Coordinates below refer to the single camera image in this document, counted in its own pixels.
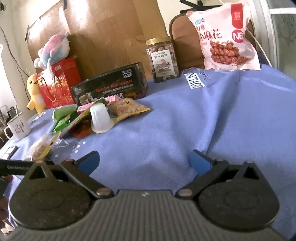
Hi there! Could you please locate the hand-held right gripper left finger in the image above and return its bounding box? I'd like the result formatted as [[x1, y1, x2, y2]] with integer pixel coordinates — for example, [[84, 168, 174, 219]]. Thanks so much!
[[24, 151, 114, 199]]

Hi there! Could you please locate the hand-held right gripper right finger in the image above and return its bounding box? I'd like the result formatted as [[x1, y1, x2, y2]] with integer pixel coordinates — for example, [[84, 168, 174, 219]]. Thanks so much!
[[175, 150, 265, 199]]

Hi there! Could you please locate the pink candy packet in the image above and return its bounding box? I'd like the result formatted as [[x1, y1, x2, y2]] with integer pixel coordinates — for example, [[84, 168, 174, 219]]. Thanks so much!
[[77, 96, 121, 114]]

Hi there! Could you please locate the pink and white plush toy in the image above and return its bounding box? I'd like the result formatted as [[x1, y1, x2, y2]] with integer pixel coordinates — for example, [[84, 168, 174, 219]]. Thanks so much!
[[33, 32, 70, 70]]

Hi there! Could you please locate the white cable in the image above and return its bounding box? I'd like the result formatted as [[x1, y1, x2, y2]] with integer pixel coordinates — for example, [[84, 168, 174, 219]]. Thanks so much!
[[245, 25, 271, 66]]

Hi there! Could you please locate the black rectangular box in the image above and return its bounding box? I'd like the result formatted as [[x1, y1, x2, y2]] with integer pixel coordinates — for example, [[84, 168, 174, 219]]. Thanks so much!
[[70, 62, 149, 107]]

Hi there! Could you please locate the blue cloth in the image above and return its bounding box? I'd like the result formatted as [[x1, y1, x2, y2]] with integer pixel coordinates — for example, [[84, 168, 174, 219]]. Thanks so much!
[[0, 64, 296, 240]]

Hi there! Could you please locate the black flat device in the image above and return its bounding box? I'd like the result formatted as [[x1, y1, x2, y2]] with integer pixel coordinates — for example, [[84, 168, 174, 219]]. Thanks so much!
[[0, 146, 19, 161]]

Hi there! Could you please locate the pink twisted-dough snack bag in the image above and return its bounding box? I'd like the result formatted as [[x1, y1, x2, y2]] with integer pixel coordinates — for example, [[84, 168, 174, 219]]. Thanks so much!
[[186, 0, 262, 71]]

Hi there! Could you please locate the nut jar with gold lid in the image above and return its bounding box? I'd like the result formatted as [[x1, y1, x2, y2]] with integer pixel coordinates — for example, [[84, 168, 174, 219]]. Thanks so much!
[[145, 37, 181, 83]]

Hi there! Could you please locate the white curved frame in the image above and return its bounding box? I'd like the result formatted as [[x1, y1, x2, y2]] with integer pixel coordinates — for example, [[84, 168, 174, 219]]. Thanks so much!
[[251, 0, 296, 70]]

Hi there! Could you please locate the yellow peanut packet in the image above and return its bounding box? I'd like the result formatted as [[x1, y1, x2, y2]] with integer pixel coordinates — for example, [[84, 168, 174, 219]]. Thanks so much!
[[110, 98, 151, 122]]

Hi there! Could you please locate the black wall cable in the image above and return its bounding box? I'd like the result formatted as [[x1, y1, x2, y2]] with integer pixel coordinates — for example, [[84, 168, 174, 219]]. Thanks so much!
[[0, 26, 31, 78]]

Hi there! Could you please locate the yellow duck plush toy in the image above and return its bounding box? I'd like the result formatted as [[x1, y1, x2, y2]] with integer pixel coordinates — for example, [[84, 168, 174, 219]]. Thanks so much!
[[26, 74, 47, 114]]

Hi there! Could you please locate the dark orange snack packet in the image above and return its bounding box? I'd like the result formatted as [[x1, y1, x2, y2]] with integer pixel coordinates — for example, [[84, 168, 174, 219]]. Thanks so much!
[[61, 111, 93, 139]]

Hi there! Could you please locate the white printed mug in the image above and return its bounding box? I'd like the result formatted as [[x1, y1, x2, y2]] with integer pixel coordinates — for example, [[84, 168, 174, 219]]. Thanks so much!
[[4, 113, 32, 141]]

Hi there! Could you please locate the white jelly cup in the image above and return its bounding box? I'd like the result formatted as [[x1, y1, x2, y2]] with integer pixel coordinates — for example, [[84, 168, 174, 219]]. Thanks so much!
[[89, 103, 114, 134]]

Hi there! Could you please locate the red gift bag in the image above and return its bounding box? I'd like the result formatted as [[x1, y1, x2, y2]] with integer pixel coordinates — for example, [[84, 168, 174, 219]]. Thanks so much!
[[36, 58, 83, 109]]

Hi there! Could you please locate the clear yellow-edged snack packet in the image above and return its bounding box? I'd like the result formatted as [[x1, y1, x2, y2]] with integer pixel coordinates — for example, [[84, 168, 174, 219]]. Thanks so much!
[[28, 131, 62, 161]]

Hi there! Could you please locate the wooden board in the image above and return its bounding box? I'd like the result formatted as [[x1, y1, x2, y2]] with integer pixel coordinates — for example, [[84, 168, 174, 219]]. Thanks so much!
[[27, 0, 172, 82]]

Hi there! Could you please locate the bright green snack packet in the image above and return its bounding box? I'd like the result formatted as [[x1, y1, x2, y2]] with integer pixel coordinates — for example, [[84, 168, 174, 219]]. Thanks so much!
[[53, 116, 77, 133]]

